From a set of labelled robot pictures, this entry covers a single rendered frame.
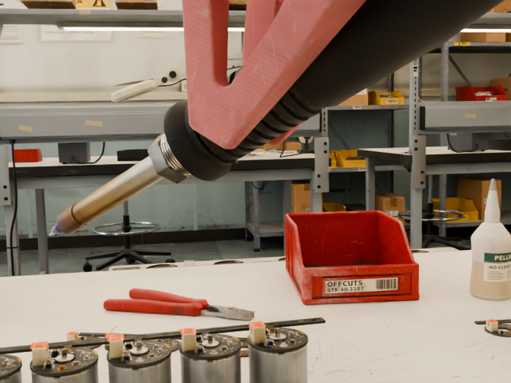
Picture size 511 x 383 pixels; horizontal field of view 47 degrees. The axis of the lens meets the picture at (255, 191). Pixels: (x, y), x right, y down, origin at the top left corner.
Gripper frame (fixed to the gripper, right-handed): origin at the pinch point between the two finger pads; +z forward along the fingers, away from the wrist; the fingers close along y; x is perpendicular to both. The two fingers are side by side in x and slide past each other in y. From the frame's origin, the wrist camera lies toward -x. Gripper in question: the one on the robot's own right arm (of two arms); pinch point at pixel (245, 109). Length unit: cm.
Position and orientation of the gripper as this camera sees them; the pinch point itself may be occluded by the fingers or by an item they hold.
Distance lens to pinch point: 16.3
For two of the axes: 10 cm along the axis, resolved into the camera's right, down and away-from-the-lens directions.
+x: 7.6, 4.9, -4.2
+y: -5.4, 1.1, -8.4
